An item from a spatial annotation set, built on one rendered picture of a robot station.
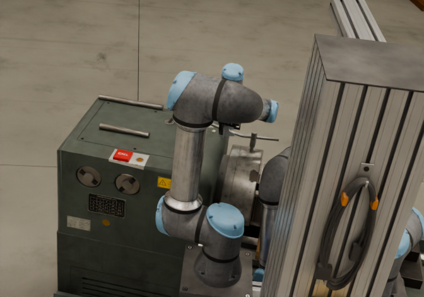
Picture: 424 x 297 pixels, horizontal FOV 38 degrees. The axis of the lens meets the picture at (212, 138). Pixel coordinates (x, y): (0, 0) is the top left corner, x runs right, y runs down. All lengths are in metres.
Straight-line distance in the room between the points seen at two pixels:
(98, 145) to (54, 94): 3.10
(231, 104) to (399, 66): 0.48
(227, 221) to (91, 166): 0.70
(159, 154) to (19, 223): 1.83
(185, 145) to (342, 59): 0.59
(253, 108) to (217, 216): 0.36
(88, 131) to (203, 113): 0.89
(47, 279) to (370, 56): 2.63
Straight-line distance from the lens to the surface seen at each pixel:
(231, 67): 2.13
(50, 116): 5.13
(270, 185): 2.07
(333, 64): 1.31
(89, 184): 2.41
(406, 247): 1.96
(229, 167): 2.41
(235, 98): 1.64
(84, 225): 2.52
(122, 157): 2.30
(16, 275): 3.69
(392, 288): 2.06
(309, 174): 1.34
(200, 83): 1.66
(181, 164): 1.78
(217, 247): 1.88
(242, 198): 2.40
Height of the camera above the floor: 2.52
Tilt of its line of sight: 30 degrees down
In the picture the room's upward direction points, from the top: 8 degrees clockwise
